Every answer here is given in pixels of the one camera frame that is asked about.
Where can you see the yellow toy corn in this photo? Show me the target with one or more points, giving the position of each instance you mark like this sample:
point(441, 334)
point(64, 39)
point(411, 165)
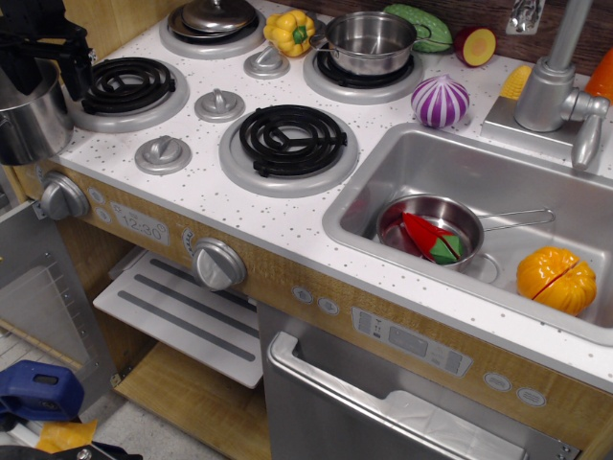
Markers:
point(515, 82)

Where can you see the blue clamp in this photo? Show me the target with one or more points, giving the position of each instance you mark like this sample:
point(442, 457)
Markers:
point(37, 391)

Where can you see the yellow toy bell pepper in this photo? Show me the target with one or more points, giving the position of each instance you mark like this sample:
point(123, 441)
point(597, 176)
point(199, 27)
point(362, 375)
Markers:
point(290, 32)

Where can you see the silver dishwasher door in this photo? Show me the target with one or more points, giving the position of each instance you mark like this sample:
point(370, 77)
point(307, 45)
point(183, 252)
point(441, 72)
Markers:
point(329, 399)

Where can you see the silver stovetop knob back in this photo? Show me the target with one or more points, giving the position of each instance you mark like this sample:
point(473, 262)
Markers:
point(269, 64)

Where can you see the silver toy faucet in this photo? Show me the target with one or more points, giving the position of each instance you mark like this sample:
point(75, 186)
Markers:
point(553, 116)

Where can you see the orange toy pumpkin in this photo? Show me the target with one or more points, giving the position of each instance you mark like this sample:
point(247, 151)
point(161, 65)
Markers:
point(557, 278)

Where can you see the black coil burner left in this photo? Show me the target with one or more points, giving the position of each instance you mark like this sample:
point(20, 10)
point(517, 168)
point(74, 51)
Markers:
point(127, 84)

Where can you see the black coil burner back right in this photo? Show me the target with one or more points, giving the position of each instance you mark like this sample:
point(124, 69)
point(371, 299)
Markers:
point(333, 72)

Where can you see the red toy fruit half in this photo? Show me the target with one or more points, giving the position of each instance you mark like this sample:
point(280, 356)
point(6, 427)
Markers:
point(475, 46)

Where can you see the silver oven knob right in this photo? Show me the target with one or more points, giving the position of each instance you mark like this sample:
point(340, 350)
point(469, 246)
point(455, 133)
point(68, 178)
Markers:
point(216, 265)

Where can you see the silver stovetop knob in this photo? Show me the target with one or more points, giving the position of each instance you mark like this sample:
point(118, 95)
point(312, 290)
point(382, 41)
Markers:
point(269, 64)
point(163, 155)
point(219, 106)

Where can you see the silver sink basin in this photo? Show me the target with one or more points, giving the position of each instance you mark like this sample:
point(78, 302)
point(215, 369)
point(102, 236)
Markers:
point(524, 203)

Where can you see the silver oven knob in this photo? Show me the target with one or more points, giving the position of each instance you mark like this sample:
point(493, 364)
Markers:
point(62, 197)
point(216, 265)

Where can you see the silver stovetop knob front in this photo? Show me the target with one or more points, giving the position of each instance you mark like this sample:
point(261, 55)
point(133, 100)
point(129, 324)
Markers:
point(163, 155)

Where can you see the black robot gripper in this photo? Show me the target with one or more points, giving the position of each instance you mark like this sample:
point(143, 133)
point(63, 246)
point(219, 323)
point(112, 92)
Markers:
point(23, 25)

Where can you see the red toy chili pepper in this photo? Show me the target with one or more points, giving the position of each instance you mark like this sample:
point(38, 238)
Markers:
point(435, 244)

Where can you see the tall steel pot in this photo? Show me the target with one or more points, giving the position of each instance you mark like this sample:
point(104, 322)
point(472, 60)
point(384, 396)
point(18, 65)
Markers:
point(35, 126)

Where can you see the white oven rack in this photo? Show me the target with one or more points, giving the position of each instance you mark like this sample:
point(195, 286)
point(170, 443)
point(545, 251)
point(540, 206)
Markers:
point(161, 299)

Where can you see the small steel saucepan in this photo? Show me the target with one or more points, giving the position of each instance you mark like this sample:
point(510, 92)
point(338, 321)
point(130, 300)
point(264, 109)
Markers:
point(454, 217)

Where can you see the steel pot lid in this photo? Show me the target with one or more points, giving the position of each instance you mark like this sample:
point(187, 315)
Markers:
point(218, 16)

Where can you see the open oven door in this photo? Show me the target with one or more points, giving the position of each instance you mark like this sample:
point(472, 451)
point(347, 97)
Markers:
point(45, 314)

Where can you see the orange toy carrot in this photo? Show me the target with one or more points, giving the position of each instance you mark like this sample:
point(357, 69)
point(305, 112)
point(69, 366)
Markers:
point(600, 83)

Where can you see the silver wall hook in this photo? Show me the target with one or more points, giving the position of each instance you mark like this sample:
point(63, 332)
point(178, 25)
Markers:
point(525, 17)

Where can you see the green toy cucumber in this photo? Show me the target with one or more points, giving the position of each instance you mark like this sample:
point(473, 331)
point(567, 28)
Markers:
point(433, 34)

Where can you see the purple toy onion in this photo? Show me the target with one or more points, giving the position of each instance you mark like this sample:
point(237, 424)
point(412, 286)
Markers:
point(440, 102)

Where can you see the shallow steel pot with handles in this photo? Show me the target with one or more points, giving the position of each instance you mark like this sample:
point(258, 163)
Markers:
point(369, 43)

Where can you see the silver oven knob left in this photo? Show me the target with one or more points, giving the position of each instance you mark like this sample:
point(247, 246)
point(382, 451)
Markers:
point(62, 197)

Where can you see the black coil burner front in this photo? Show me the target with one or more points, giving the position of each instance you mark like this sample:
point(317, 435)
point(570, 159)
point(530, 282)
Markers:
point(291, 140)

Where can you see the black coil burner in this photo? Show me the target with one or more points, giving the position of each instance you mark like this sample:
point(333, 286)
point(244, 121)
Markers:
point(333, 72)
point(127, 84)
point(291, 140)

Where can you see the silver stovetop knob middle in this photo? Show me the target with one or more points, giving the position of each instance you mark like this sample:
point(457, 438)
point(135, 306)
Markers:
point(219, 106)

